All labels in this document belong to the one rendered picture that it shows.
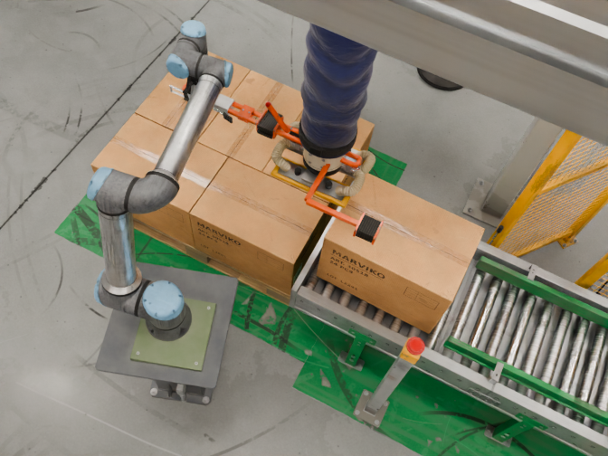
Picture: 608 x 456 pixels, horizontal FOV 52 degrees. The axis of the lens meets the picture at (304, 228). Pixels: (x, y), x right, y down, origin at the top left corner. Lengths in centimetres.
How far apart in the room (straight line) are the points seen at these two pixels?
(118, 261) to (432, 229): 133
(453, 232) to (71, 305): 210
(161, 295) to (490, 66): 224
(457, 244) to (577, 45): 254
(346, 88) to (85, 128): 251
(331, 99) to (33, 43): 311
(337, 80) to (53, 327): 224
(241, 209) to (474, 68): 294
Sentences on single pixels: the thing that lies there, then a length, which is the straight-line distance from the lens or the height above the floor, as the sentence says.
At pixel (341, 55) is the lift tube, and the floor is 190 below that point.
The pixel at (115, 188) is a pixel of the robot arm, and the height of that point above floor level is 162.
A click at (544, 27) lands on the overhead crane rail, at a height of 313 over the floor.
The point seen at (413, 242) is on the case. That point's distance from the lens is 273.
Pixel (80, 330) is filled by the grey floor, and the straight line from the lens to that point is 362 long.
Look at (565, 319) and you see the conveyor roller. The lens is 328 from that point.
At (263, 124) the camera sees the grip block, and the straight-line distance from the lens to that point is 256.
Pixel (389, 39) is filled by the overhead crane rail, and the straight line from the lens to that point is 28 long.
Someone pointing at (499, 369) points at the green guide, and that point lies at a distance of 296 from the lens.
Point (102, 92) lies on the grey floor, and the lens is 447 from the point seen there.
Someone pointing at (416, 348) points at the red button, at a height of 104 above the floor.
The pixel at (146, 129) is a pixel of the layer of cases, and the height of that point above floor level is 54.
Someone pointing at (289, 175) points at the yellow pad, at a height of 116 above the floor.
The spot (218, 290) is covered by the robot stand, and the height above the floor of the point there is 75.
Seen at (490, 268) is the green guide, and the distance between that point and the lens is 318.
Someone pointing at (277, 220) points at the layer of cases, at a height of 54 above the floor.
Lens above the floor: 329
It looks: 61 degrees down
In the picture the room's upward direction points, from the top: 8 degrees clockwise
